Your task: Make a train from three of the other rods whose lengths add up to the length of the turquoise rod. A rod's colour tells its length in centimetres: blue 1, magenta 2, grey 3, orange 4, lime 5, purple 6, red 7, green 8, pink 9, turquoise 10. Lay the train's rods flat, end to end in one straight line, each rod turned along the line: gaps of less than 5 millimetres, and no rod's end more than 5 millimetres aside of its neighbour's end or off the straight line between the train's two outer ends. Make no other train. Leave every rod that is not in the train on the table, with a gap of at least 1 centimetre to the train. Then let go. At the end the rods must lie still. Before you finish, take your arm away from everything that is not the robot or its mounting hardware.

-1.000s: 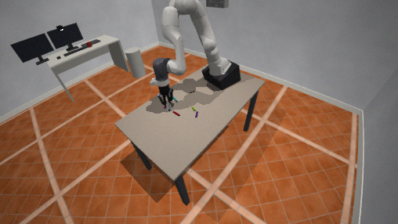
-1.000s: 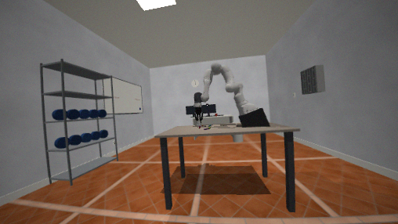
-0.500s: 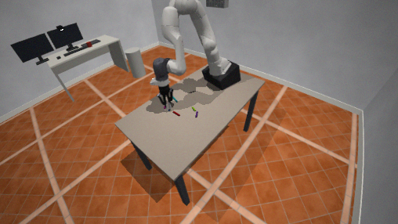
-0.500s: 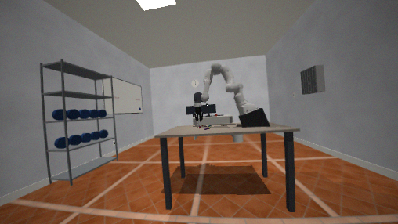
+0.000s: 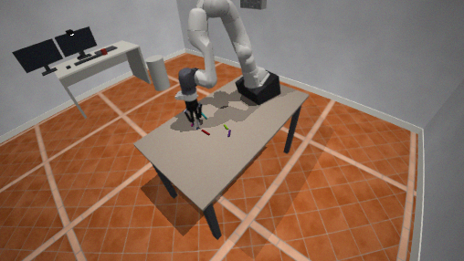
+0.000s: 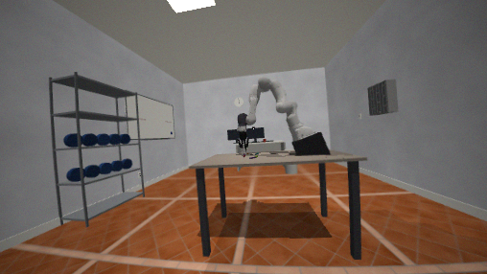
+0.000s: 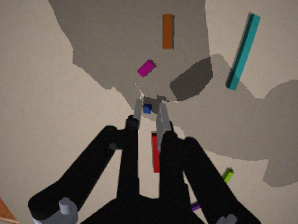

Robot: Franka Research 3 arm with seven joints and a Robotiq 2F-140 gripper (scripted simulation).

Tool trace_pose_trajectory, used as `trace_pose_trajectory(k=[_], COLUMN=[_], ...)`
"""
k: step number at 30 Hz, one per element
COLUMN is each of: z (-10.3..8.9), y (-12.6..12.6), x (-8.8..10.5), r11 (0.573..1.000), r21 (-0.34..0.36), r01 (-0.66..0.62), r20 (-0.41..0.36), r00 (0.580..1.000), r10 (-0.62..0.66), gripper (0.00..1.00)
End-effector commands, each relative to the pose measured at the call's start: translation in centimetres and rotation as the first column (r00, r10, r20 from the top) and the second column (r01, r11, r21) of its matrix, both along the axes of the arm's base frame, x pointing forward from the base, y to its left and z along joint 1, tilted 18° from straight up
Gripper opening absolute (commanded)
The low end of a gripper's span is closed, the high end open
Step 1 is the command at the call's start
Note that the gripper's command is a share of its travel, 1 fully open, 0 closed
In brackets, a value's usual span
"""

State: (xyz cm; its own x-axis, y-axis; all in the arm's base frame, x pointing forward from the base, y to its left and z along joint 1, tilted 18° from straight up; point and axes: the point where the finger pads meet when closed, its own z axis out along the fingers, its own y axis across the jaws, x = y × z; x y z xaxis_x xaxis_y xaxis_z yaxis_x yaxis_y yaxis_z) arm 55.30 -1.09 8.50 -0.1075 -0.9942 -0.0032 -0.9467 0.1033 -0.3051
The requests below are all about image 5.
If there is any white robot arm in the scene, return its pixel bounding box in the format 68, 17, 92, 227
175, 0, 269, 101

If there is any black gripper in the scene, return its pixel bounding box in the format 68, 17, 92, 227
183, 99, 203, 129

